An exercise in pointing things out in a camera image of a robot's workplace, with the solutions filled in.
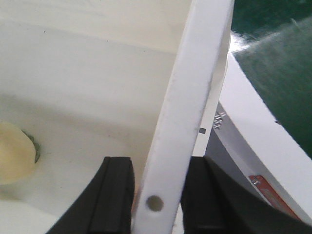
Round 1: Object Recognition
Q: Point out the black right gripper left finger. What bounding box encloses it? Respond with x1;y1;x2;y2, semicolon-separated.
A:
48;157;135;234

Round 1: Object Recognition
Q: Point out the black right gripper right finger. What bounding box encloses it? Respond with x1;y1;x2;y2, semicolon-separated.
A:
180;156;312;234

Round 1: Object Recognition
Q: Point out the yellow plush ball green trim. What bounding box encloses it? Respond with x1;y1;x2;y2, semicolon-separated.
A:
0;120;40;185

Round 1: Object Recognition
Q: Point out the white plastic tote box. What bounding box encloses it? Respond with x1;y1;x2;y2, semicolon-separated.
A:
0;0;233;234

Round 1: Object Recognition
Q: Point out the white outer table rim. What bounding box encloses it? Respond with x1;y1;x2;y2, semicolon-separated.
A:
212;55;312;223

